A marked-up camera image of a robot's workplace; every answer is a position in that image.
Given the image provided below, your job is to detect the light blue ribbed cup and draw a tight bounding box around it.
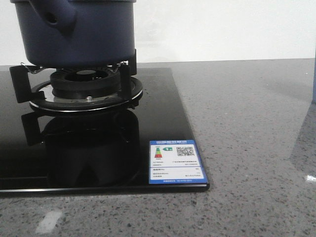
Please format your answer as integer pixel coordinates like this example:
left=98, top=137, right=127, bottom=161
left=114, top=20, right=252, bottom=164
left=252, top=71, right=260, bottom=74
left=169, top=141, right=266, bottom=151
left=312, top=58, right=316, bottom=104

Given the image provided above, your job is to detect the right black pot support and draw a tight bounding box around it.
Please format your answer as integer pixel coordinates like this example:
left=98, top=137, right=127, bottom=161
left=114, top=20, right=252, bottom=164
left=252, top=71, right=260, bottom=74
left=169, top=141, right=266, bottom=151
left=9, top=55, right=143, bottom=114

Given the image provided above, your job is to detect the dark blue cooking pot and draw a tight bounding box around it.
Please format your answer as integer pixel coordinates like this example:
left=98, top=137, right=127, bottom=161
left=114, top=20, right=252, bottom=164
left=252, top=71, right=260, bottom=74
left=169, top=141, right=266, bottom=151
left=12, top=0, right=135, bottom=68

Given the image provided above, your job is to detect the blue energy label sticker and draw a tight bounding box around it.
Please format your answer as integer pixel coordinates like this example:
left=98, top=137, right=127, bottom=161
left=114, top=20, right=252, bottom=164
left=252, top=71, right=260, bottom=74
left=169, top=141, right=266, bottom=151
left=149, top=140, right=207, bottom=185

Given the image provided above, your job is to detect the right black gas burner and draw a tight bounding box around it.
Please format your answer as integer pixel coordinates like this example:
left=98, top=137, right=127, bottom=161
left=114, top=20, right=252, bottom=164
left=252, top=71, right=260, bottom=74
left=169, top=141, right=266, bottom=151
left=50, top=68, right=120, bottom=99

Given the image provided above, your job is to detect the black glass gas stove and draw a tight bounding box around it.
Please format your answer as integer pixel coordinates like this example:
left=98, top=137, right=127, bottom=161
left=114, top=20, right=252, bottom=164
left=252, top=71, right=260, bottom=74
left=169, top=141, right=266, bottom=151
left=0, top=66, right=210, bottom=197

